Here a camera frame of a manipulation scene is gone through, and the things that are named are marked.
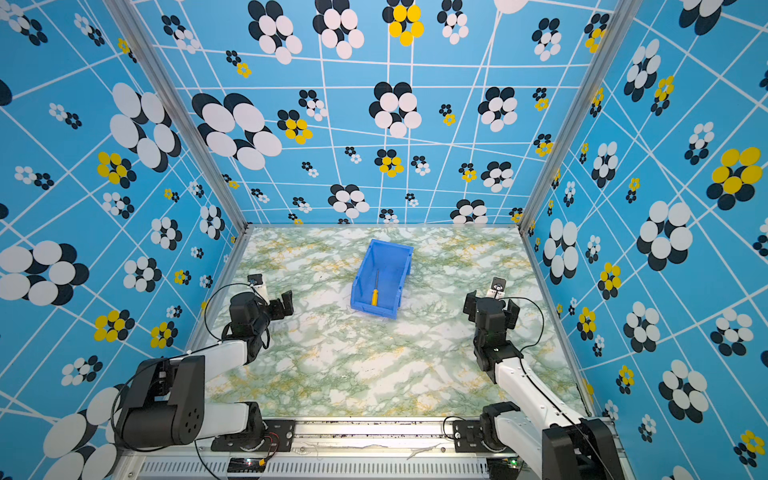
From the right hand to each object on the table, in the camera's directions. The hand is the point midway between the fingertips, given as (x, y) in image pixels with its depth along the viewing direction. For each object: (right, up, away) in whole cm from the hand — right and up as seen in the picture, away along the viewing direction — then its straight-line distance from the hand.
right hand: (496, 297), depth 85 cm
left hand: (-66, +1, +7) cm, 66 cm away
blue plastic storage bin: (-39, -1, +14) cm, 41 cm away
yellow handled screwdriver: (-36, -1, +14) cm, 38 cm away
